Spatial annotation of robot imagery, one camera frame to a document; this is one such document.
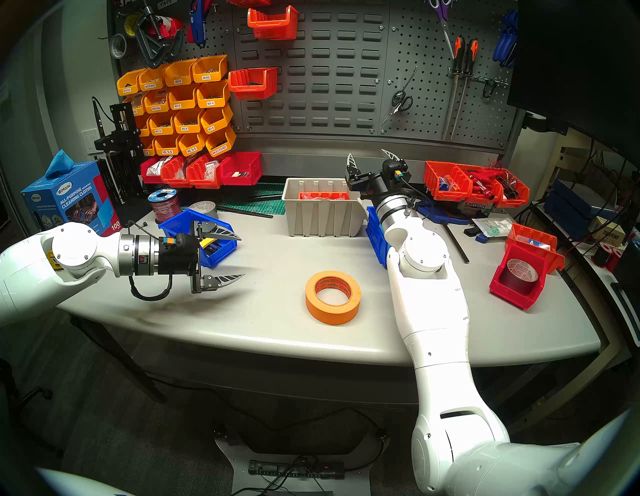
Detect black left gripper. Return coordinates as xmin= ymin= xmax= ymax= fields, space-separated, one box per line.
xmin=159 ymin=221 xmax=246 ymax=294

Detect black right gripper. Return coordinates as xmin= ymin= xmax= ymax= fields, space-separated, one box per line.
xmin=346 ymin=148 xmax=413 ymax=199

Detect blue plastic storage bin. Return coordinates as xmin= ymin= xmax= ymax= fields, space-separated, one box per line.
xmin=158 ymin=208 xmax=239 ymax=269
xmin=365 ymin=206 xmax=393 ymax=269

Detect large beige storage bin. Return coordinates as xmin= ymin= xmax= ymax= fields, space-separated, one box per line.
xmin=281 ymin=177 xmax=368 ymax=238

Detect orange masking tape roll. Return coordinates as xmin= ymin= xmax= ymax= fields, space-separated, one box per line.
xmin=305 ymin=270 xmax=362 ymax=326

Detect red tool white lettering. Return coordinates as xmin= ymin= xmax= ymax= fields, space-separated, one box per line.
xmin=465 ymin=169 xmax=508 ymax=197

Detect blue red hand tool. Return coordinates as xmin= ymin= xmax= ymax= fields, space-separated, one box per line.
xmin=186 ymin=0 xmax=213 ymax=49

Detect black metal rod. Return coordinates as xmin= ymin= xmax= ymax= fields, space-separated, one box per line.
xmin=216 ymin=205 xmax=274 ymax=219
xmin=442 ymin=222 xmax=471 ymax=264

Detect green cutting mat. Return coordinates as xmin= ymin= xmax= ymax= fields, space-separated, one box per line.
xmin=216 ymin=182 xmax=287 ymax=217

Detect large grey pegboard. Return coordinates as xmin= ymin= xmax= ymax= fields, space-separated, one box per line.
xmin=380 ymin=0 xmax=521 ymax=151

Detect red parts bin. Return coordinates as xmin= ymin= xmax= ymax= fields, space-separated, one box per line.
xmin=218 ymin=151 xmax=264 ymax=187
xmin=140 ymin=156 xmax=166 ymax=185
xmin=186 ymin=154 xmax=222 ymax=190
xmin=160 ymin=156 xmax=193 ymax=188

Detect blue bench vise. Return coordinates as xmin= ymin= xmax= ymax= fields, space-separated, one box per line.
xmin=415 ymin=197 xmax=493 ymax=225

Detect black metal stand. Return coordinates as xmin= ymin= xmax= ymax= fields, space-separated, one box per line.
xmin=94 ymin=102 xmax=151 ymax=226

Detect clear bag green label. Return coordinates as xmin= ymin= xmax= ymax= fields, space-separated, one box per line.
xmin=471 ymin=217 xmax=513 ymax=238

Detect blue cleaning cloths box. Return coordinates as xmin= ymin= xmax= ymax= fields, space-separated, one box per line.
xmin=21 ymin=161 xmax=122 ymax=237

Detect blue spring clamps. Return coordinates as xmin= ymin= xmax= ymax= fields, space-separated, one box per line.
xmin=492 ymin=9 xmax=519 ymax=68

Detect blue cloth in dispenser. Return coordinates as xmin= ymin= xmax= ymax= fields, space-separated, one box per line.
xmin=45 ymin=149 xmax=75 ymax=180

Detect clear packing tape roll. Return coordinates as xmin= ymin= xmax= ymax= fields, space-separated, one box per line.
xmin=506 ymin=258 xmax=540 ymax=296

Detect red plastic bin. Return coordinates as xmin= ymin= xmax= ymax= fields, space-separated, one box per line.
xmin=489 ymin=243 xmax=548 ymax=311

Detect small grey pegboard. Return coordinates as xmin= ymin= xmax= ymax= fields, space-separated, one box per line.
xmin=107 ymin=0 xmax=243 ymax=131

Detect dark blue case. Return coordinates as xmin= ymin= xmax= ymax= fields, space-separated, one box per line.
xmin=544 ymin=179 xmax=608 ymax=226

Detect black power strip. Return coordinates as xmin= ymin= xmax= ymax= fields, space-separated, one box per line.
xmin=248 ymin=459 xmax=346 ymax=481

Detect grey C-clamp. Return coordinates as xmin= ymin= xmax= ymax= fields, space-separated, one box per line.
xmin=134 ymin=6 xmax=185 ymax=69

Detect black monitor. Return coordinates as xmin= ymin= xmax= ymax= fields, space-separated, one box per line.
xmin=507 ymin=0 xmax=640 ymax=168

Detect black office chair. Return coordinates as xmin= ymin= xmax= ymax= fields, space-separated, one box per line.
xmin=0 ymin=357 xmax=53 ymax=451

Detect red white tape roll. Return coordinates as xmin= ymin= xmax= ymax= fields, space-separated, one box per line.
xmin=150 ymin=15 xmax=183 ymax=40

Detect small cardboard box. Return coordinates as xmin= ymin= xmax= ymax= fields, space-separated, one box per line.
xmin=590 ymin=220 xmax=626 ymax=246

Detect red thread spool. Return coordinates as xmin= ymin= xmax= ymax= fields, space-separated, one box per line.
xmin=592 ymin=242 xmax=623 ymax=271

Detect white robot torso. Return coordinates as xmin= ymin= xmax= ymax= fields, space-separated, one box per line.
xmin=36 ymin=466 xmax=138 ymax=496

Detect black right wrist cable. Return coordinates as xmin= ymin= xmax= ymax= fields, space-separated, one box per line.
xmin=400 ymin=182 xmax=431 ymax=208

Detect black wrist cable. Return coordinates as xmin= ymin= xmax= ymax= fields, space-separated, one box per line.
xmin=129 ymin=275 xmax=173 ymax=302
xmin=400 ymin=182 xmax=431 ymax=208

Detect black handled scissors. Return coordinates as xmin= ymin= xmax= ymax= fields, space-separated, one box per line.
xmin=380 ymin=66 xmax=418 ymax=128

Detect red wire spool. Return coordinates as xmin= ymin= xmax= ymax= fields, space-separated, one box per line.
xmin=148 ymin=188 xmax=182 ymax=224

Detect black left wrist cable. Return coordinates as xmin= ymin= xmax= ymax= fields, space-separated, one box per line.
xmin=129 ymin=275 xmax=173 ymax=302

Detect grey louvred wall panel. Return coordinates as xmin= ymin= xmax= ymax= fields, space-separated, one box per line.
xmin=232 ymin=0 xmax=391 ymax=138

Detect purple handled scissors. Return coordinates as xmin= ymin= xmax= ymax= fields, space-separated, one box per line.
xmin=427 ymin=0 xmax=456 ymax=60

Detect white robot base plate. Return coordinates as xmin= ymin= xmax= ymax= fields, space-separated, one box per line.
xmin=215 ymin=430 xmax=391 ymax=496

